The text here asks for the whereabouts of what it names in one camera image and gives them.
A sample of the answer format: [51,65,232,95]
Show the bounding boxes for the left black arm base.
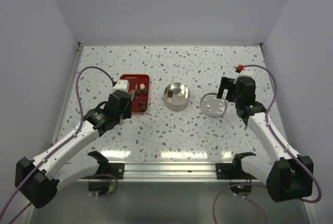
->
[88,151,125,180]

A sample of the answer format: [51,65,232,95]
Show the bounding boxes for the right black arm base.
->
[215,152,256,180]

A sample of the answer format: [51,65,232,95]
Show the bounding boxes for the metal tweezers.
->
[130,84,139,101]

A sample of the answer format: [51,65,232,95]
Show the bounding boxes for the round metal tin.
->
[163,82,191,111]

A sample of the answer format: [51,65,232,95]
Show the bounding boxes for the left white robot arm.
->
[15,90,132,208]

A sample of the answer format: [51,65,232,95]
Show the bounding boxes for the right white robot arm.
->
[217,77,314,202]

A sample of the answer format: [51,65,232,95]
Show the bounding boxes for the red rectangular tray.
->
[120,74,150,114]

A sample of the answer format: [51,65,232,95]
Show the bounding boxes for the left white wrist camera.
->
[112,80,130,93]

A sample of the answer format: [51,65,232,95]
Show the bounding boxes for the round metal tin lid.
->
[200,93,227,117]

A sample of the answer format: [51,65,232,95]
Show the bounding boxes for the aluminium mounting rail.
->
[109,161,252,182]

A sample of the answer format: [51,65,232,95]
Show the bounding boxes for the dark rounded triangle chocolate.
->
[140,105,147,112]

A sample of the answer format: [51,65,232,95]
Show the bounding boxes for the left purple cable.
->
[0,66,118,222]

